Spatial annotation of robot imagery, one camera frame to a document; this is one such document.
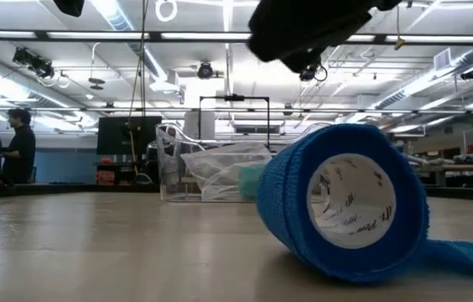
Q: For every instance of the clear plastic zip bag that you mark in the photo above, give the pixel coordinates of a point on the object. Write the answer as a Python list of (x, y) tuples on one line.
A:
[(219, 172)]

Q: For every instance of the teal bandage roll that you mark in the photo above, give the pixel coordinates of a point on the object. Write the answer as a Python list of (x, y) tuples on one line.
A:
[(250, 182)]

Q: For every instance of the yellow hook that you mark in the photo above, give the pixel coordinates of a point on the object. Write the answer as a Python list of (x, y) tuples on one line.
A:
[(398, 43)]

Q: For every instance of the clear plastic tray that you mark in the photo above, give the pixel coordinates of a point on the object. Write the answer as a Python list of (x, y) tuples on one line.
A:
[(169, 168)]

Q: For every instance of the white air vent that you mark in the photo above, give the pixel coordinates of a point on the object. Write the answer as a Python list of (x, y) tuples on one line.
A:
[(443, 59)]

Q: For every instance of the blue elastic bandage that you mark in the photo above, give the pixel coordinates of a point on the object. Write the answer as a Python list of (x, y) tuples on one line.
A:
[(287, 201)]

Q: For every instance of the red boxes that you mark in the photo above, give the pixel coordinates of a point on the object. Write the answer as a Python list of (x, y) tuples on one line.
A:
[(105, 177)]

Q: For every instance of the black monitor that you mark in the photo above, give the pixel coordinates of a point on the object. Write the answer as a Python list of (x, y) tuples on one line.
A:
[(115, 134)]

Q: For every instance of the black ceiling device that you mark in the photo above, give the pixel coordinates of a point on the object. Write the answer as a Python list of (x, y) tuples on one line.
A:
[(35, 65)]

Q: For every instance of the black ceiling speaker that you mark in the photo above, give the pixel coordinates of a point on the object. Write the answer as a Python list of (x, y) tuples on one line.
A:
[(470, 74)]

